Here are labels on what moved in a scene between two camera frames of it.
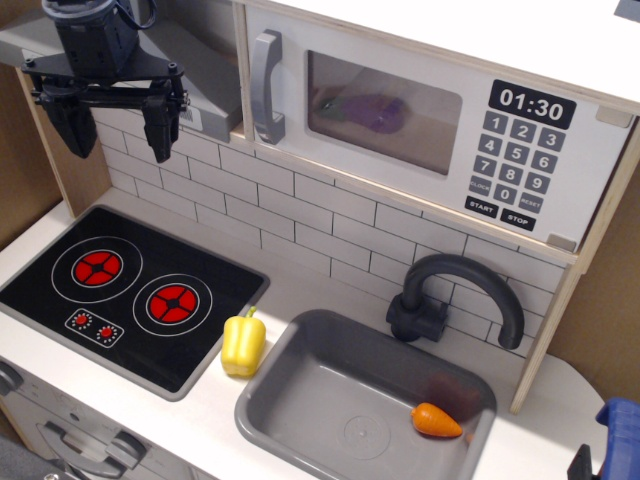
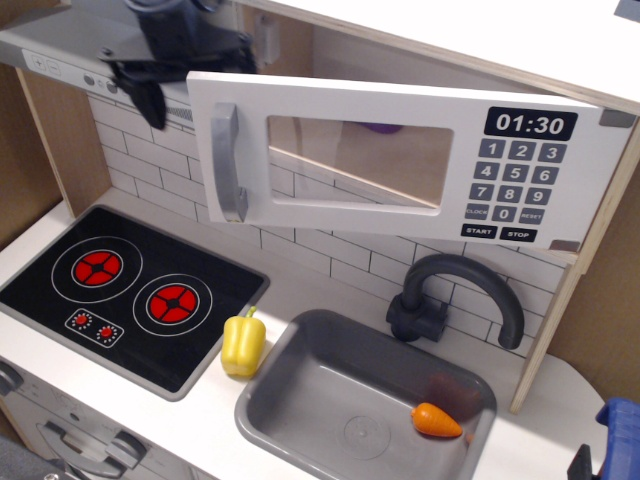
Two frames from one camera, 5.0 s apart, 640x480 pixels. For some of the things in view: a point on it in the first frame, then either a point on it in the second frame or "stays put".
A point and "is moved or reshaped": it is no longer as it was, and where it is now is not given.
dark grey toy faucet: x=409 y=317 stays put
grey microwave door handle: x=265 y=55 -> x=234 y=201
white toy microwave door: x=517 y=153 is moved or reshaped
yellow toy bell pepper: x=243 y=344 stays put
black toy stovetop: x=133 y=301 stays put
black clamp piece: x=581 y=466 stays put
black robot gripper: x=100 y=62 -> x=172 y=39
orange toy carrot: x=431 y=419 stays put
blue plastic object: x=622 y=458 stays put
